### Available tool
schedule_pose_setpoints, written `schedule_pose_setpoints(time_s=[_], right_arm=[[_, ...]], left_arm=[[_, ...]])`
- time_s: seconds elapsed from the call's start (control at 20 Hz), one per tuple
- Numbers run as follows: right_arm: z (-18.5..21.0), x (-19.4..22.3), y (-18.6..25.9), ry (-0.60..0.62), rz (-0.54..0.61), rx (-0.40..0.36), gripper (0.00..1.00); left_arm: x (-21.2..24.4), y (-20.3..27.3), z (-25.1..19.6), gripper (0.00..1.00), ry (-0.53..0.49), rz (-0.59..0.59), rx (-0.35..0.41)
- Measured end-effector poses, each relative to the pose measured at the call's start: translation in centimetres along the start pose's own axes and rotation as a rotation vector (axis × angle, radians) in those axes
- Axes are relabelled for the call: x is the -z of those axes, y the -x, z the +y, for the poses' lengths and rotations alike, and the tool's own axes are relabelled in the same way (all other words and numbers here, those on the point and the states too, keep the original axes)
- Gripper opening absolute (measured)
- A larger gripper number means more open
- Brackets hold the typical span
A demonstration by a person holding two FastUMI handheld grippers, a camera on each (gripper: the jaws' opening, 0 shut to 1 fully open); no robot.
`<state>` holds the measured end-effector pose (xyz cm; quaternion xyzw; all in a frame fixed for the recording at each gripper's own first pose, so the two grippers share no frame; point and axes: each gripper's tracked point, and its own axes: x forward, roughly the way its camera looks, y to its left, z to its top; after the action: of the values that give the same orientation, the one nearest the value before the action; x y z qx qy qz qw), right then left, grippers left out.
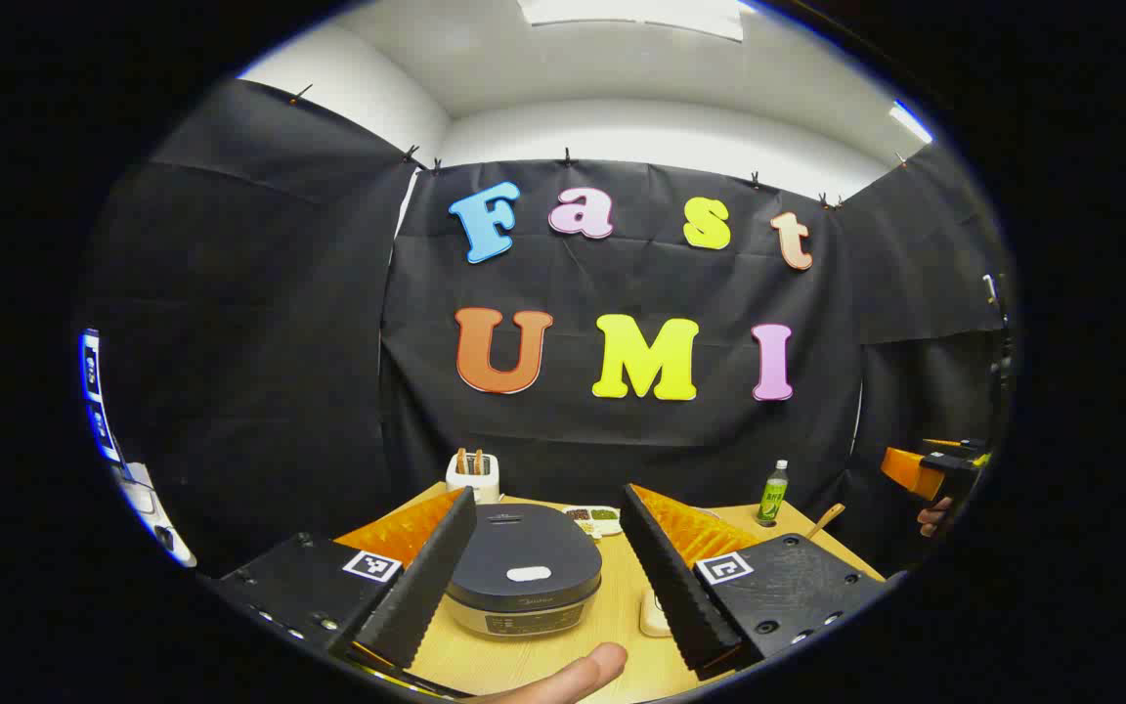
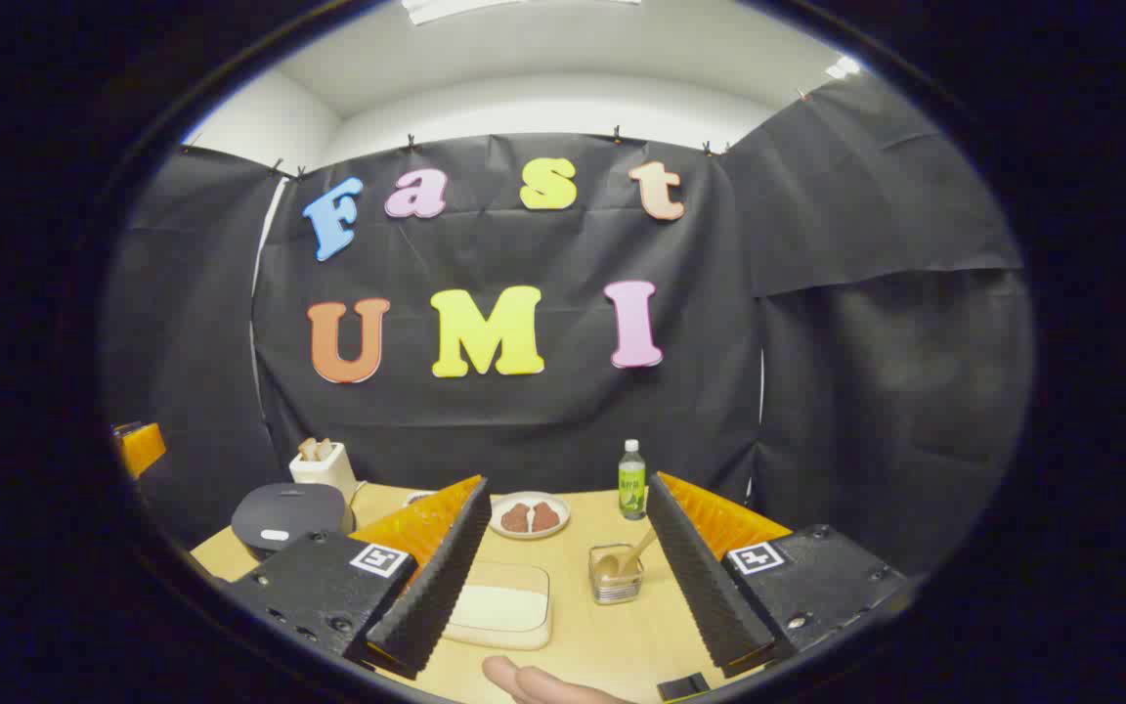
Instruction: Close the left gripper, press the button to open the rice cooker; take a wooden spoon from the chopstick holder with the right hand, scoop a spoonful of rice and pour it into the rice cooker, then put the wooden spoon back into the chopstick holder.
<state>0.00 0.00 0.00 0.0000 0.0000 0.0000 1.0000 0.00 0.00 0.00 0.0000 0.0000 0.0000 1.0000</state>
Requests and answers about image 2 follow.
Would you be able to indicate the black backdrop cloth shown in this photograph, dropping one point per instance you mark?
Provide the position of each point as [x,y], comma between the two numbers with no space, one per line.
[524,420]

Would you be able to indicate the white plate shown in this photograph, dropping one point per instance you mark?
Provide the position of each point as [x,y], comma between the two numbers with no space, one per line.
[529,536]

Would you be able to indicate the small ceiling light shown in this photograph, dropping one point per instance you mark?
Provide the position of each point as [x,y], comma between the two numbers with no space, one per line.
[843,66]

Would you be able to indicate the brown meat piece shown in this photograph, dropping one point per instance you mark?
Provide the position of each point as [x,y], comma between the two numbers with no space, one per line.
[545,516]
[515,518]

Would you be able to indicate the toast slice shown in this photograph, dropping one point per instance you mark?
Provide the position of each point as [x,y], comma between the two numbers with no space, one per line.
[324,449]
[307,451]

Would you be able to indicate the wooden spoon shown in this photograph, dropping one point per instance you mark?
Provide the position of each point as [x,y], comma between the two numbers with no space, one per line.
[627,557]

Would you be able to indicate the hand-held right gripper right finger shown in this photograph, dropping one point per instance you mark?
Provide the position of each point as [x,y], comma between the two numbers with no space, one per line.
[705,587]

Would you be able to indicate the black and steel rice cooker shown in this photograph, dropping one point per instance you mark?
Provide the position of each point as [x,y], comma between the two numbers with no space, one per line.
[284,513]

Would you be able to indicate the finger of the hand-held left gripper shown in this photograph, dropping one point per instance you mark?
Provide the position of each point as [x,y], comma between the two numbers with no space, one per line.
[143,450]

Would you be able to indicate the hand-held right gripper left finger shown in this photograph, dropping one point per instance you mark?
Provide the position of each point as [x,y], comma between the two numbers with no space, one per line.
[431,587]

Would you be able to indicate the green tea bottle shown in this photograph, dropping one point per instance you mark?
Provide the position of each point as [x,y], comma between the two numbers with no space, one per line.
[632,489]

